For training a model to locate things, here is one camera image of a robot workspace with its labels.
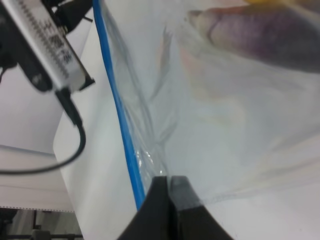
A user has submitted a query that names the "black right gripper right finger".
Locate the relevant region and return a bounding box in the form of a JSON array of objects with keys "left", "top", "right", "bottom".
[{"left": 169, "top": 176, "right": 232, "bottom": 240}]

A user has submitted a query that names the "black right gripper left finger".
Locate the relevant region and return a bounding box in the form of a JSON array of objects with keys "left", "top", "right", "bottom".
[{"left": 118, "top": 176, "right": 178, "bottom": 240}]

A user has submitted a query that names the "clear zip bag blue seal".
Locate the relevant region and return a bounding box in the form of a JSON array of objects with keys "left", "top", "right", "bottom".
[{"left": 93, "top": 0, "right": 320, "bottom": 205}]

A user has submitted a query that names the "purple eggplant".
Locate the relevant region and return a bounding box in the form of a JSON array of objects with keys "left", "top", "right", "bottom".
[{"left": 187, "top": 1, "right": 320, "bottom": 73}]

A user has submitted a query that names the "black camera cable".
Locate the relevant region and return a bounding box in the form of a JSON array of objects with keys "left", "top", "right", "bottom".
[{"left": 0, "top": 88, "right": 87, "bottom": 175}]

